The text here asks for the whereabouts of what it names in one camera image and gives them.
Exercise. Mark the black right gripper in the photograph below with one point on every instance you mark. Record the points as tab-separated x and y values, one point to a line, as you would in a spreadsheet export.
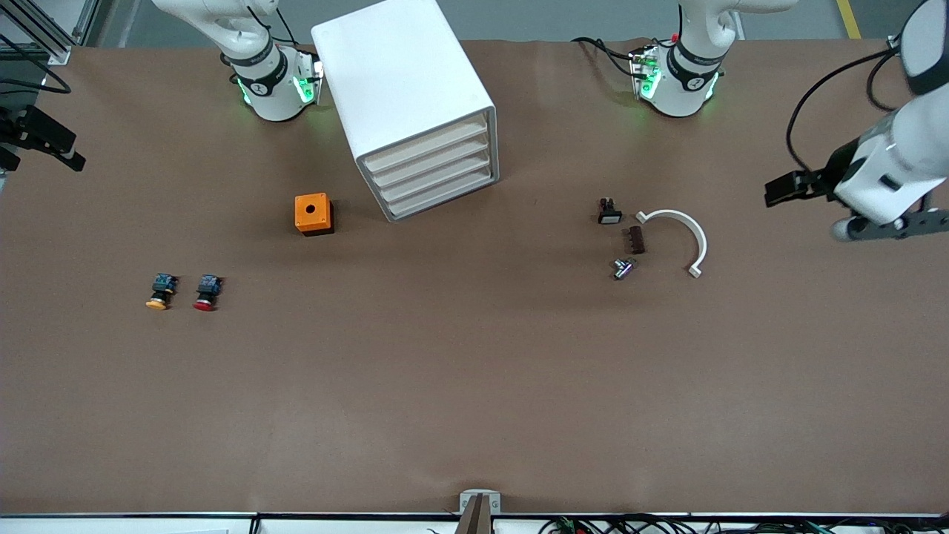
26	127

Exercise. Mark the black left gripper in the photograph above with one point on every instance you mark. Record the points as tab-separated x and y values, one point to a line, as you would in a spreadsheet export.
836	167

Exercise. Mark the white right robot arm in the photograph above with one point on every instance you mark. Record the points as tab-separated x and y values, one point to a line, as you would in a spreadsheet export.
274	104

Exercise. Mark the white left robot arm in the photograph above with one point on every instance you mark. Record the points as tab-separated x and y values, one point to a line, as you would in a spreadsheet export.
682	96

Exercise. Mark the yellow mushroom push button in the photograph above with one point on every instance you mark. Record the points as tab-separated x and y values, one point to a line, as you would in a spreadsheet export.
161	285

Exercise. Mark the red mushroom push button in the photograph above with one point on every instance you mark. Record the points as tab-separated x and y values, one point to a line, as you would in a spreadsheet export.
207	285

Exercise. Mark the white drawer cabinet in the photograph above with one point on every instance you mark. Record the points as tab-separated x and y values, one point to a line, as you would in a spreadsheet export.
400	74

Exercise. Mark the white curved plastic piece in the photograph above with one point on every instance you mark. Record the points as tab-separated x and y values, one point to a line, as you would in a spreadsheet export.
701	245

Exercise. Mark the brown terminal block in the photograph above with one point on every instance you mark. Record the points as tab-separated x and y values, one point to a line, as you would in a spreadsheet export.
636	240

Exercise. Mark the small purple metal connector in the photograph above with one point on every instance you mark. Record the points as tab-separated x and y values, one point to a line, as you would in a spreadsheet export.
623	268

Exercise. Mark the orange box with hole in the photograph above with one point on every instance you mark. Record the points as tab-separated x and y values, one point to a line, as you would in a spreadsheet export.
320	211

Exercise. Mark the brown table mat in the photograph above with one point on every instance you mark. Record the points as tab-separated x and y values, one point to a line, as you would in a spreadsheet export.
474	371

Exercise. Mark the white table edge strip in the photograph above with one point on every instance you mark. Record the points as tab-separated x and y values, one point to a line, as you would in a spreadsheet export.
111	526

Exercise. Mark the black switch with white face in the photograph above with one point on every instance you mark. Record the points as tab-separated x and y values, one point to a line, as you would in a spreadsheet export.
609	216

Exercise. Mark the grey metal bracket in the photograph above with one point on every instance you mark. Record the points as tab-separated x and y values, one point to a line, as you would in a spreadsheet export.
467	503

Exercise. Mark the brown post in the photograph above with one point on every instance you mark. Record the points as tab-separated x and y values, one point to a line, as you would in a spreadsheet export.
478	521

